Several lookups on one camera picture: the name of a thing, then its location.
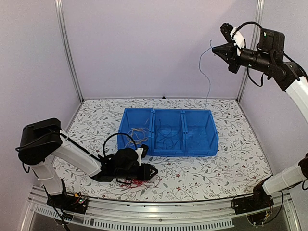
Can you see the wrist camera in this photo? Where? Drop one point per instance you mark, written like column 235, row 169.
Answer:
column 233, row 36
column 142, row 152

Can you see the blue plastic bin far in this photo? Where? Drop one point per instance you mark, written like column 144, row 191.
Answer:
column 137, row 123

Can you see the blue plastic bin near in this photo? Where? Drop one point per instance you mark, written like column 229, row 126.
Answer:
column 201, row 133

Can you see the left aluminium corner post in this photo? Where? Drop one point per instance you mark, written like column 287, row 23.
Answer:
column 67, row 50

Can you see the floral tablecloth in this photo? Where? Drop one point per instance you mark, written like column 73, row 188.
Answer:
column 237, row 167

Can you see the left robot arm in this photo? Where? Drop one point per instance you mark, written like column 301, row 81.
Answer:
column 44, row 138

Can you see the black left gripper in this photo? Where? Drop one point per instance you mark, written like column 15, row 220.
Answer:
column 147, row 169

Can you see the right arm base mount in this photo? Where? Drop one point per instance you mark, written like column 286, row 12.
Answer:
column 257, row 201

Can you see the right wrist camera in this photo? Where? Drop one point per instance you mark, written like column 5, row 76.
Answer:
column 233, row 36

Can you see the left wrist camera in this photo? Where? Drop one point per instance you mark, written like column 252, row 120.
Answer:
column 142, row 152

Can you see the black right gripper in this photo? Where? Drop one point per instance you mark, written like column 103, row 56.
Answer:
column 228, row 51

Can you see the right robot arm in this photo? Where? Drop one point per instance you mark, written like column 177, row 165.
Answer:
column 270, row 59

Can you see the aluminium front rail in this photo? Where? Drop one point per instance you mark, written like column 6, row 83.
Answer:
column 229, row 214

